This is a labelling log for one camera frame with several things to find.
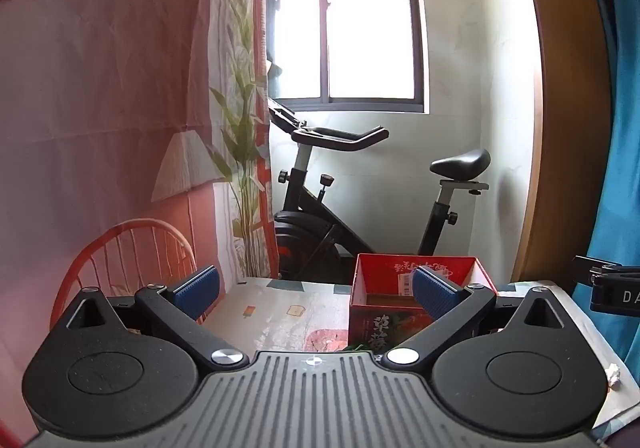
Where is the black exercise bike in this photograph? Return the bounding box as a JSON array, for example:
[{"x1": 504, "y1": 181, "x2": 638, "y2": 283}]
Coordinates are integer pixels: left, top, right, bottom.
[{"x1": 267, "y1": 98, "x2": 492, "y2": 286}]

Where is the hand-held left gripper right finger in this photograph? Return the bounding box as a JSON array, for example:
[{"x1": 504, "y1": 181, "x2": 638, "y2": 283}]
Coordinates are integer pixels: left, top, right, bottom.
[{"x1": 384, "y1": 265, "x2": 571, "y2": 370}]

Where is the blue curtain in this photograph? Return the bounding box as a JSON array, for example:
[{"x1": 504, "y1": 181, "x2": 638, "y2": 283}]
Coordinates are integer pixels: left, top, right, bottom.
[{"x1": 570, "y1": 0, "x2": 640, "y2": 374}]

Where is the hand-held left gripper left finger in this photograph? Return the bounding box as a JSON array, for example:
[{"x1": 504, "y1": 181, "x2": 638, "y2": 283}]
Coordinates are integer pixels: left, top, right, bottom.
[{"x1": 49, "y1": 265, "x2": 250, "y2": 372}]

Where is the window with dark frame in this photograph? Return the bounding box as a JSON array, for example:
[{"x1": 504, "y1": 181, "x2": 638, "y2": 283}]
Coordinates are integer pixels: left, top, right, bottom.
[{"x1": 267, "y1": 0, "x2": 431, "y2": 115}]

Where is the red strawberry print box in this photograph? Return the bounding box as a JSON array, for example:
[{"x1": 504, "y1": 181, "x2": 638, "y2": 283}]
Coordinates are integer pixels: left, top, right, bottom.
[{"x1": 348, "y1": 253, "x2": 498, "y2": 352}]

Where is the wooden door frame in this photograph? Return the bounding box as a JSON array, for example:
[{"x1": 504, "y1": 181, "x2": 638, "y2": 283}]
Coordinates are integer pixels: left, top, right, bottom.
[{"x1": 510, "y1": 0, "x2": 626, "y2": 285}]

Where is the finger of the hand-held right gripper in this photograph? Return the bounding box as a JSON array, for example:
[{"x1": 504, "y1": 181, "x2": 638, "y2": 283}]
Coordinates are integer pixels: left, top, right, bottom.
[{"x1": 572, "y1": 255, "x2": 623, "y2": 279}]

